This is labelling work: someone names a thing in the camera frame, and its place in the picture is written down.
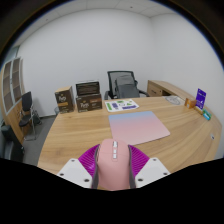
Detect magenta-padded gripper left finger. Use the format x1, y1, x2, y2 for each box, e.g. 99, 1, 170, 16
56, 143, 101, 189

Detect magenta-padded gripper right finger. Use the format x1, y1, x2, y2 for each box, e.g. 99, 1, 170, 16
128, 144, 172, 189

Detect pink computer mouse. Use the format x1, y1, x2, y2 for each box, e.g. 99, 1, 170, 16
96, 138, 132, 192

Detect pink and blue mouse pad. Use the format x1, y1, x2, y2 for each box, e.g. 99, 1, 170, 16
108, 110, 171, 146

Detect white printed paper sheet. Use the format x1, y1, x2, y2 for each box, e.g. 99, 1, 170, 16
104, 98, 140, 113

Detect tall brown cardboard box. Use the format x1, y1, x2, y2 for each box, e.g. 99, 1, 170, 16
54, 85, 76, 114

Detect white paper with round print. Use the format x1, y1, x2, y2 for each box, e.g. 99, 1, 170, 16
164, 95, 185, 106

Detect black cardboard box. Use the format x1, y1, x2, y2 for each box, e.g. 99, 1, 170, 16
75, 80, 101, 98

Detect low wooden side cabinet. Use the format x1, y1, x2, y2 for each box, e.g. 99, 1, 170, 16
146, 79, 188, 99

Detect small orange wooden box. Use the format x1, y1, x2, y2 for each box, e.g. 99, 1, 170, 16
184, 97, 198, 109

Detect black leather sofa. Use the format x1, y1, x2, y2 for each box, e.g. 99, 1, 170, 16
0, 121, 26, 163

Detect black mesh office chair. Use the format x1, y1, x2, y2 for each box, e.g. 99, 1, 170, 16
103, 70, 150, 101

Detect small teal box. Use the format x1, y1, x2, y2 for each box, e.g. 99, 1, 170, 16
202, 109, 212, 121

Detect black metal-legged visitor chair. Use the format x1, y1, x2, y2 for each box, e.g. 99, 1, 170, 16
18, 91, 43, 141

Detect wooden shelf unit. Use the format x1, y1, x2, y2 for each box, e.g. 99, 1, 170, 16
0, 57, 28, 144

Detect purple standing sign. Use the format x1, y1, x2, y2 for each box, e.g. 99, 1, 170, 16
195, 87, 207, 111

